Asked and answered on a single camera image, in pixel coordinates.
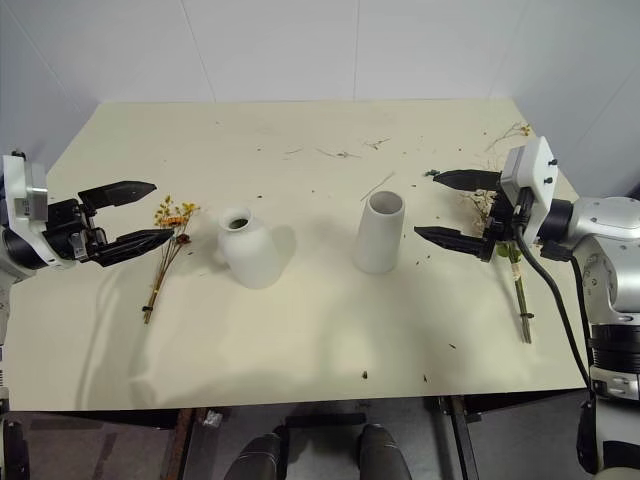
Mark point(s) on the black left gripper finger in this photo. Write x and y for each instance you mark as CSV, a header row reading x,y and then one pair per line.
x,y
132,243
122,192

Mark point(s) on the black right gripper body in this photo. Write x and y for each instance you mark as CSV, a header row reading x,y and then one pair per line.
x,y
507,215

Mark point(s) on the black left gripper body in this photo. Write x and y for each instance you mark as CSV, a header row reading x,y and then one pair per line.
x,y
67,227

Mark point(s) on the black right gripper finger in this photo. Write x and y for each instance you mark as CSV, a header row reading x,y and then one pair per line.
x,y
470,180
457,241

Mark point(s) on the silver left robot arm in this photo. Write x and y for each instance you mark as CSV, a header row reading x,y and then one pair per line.
x,y
20,250

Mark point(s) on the white tall cylinder vase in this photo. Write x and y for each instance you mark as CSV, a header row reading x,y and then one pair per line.
x,y
377,237

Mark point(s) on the white jug-shaped vase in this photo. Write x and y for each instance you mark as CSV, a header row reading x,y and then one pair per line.
x,y
250,250

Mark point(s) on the yellow dried flower bunch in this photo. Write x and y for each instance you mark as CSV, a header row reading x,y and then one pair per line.
x,y
167,235

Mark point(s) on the loose twig with yellow blossoms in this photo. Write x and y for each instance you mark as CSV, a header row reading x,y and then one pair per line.
x,y
510,131

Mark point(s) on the white green-stemmed flower bunch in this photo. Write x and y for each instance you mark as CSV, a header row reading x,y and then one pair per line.
x,y
520,295

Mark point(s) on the small pale loose stalk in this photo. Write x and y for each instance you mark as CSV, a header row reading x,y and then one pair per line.
x,y
377,186

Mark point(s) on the rusty brown table bar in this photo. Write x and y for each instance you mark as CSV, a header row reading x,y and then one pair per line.
x,y
184,442

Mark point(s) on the dark rounded shape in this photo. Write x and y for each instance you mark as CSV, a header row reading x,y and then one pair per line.
x,y
260,457
380,452

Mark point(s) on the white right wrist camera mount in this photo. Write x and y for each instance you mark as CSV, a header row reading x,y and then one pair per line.
x,y
532,172

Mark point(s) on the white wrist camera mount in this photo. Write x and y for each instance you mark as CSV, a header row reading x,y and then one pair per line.
x,y
22,195
532,172

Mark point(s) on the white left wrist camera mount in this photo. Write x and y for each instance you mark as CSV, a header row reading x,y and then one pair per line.
x,y
22,195

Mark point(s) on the black table frame leg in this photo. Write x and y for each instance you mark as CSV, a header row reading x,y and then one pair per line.
x,y
462,437

